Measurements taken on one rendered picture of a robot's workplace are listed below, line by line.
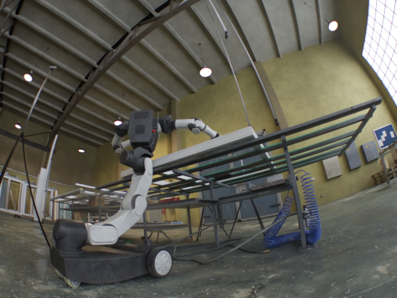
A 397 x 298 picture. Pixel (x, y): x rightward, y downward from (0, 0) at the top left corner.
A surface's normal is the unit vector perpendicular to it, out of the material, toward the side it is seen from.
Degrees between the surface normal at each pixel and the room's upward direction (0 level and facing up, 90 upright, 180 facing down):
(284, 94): 90
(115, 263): 90
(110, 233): 90
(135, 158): 113
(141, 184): 90
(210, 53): 180
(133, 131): 103
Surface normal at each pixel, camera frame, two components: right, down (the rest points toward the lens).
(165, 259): 0.88, -0.26
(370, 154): -0.52, -0.29
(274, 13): 0.09, 0.91
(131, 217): 0.73, 0.03
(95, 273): 0.67, -0.35
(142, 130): 0.10, -0.19
